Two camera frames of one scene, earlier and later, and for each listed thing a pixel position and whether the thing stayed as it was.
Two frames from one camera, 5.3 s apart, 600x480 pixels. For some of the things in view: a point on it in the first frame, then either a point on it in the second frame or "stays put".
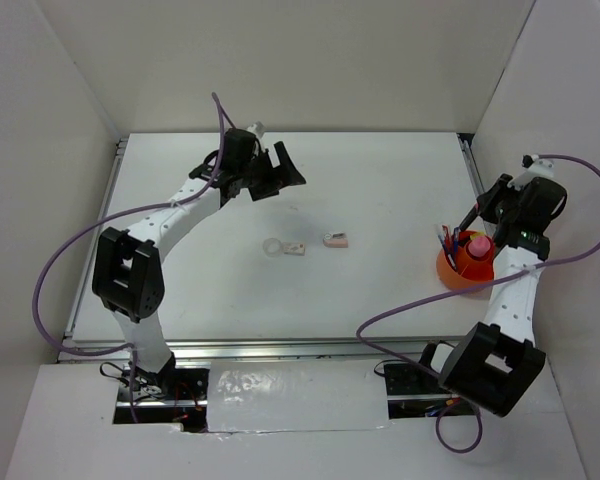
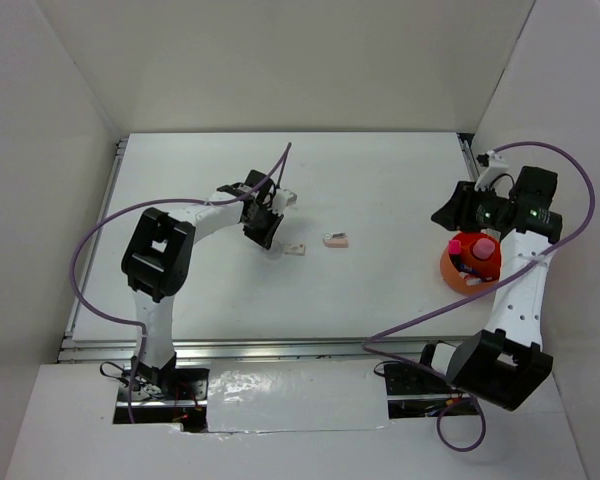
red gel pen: x=455 y=239 -> x=472 y=281
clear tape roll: x=271 y=247 stays put
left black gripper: x=277 y=177 -> x=275 y=220
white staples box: x=294 y=248 stays put
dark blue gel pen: x=447 y=238 -> x=469 y=268
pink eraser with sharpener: x=335 y=240 stays put
